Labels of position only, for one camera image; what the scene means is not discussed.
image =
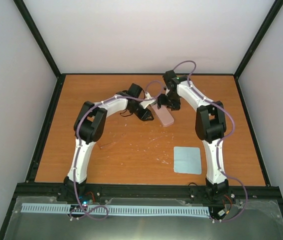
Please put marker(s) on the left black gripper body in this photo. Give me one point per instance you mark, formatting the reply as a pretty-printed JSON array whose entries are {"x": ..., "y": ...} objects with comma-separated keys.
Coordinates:
[{"x": 140, "y": 115}]

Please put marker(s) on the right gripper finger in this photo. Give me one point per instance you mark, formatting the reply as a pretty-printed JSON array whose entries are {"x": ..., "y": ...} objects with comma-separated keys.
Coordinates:
[
  {"x": 161, "y": 101},
  {"x": 169, "y": 106}
]

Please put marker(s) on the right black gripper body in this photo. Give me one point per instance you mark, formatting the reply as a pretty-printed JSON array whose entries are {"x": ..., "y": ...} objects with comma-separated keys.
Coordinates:
[{"x": 174, "y": 100}]

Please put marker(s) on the pink glasses case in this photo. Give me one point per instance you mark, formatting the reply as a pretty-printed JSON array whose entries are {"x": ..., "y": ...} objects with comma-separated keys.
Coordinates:
[{"x": 163, "y": 115}]

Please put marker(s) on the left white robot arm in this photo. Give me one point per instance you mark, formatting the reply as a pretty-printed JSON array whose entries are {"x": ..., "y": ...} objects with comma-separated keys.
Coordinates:
[{"x": 89, "y": 127}]

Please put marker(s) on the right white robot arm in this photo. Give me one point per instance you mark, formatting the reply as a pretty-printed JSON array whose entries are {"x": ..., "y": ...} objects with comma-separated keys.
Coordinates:
[{"x": 210, "y": 127}]

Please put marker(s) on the transparent brown sunglasses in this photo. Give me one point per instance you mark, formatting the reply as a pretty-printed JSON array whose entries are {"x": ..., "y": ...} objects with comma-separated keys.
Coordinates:
[{"x": 115, "y": 139}]

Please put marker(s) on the light blue cleaning cloth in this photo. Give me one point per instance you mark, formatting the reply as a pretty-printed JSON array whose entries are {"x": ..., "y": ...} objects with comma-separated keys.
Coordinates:
[{"x": 187, "y": 160}]

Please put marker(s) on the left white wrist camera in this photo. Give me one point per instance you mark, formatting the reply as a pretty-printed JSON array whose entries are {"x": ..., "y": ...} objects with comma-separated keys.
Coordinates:
[{"x": 148, "y": 100}]

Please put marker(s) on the black aluminium frame rail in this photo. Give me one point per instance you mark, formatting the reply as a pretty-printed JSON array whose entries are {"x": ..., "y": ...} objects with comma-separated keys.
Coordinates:
[{"x": 188, "y": 193}]

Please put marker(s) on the metal base plate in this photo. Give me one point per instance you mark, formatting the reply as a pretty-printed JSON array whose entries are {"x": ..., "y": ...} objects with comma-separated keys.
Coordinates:
[{"x": 252, "y": 220}]

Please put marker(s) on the slotted grey cable duct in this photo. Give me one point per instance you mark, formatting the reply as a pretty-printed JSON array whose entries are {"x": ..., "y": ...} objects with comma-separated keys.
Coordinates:
[{"x": 117, "y": 210}]

